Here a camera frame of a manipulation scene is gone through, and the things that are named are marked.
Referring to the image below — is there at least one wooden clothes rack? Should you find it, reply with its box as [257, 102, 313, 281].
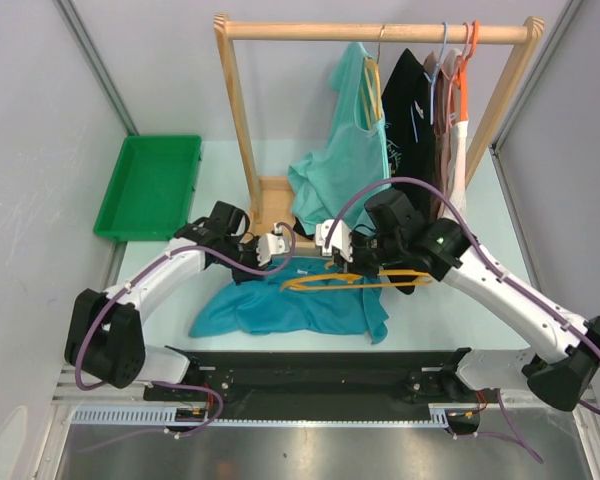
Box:
[213, 13, 544, 233]

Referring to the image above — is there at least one wooden hanger metal hook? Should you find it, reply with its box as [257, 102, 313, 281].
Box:
[360, 24, 386, 129]

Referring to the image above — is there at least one white slotted cable duct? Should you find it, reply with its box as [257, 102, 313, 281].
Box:
[71, 405, 449, 428]

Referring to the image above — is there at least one light blue plastic hanger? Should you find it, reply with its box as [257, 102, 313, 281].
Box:
[424, 21, 449, 126]

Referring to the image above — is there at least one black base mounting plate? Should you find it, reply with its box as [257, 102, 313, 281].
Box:
[143, 351, 479, 419]

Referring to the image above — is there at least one orange plastic hanger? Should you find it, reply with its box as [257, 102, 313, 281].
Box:
[454, 20, 480, 121]

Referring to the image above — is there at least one green plastic tray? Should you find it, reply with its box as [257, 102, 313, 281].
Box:
[93, 135, 202, 242]

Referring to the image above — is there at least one pink plastic hanger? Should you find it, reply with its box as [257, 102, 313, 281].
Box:
[440, 22, 474, 102]

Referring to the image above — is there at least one teal blue t shirt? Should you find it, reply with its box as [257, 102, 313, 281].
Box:
[189, 257, 389, 344]

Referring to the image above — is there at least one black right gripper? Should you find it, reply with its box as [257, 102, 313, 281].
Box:
[334, 229, 404, 279]

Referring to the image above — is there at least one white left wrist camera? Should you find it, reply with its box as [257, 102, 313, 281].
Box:
[256, 222, 290, 267]

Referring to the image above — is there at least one yellow plastic hanger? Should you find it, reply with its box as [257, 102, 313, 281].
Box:
[280, 269, 433, 293]

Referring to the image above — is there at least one white garment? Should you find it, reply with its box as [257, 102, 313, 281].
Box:
[434, 48, 470, 221]

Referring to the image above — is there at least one black t shirt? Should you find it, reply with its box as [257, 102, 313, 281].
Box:
[292, 47, 438, 296]

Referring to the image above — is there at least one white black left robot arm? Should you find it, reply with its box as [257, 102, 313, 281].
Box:
[64, 201, 264, 400]

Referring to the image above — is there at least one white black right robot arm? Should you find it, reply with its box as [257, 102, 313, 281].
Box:
[324, 185, 600, 412]

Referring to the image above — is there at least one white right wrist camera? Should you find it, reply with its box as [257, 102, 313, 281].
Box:
[314, 219, 353, 262]

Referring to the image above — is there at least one mint green t shirt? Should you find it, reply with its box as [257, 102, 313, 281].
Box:
[288, 42, 390, 238]

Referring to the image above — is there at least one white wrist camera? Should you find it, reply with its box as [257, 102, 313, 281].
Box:
[256, 222, 290, 267]
[314, 219, 353, 262]

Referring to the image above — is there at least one pink beige garment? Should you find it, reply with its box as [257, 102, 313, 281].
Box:
[424, 52, 451, 194]

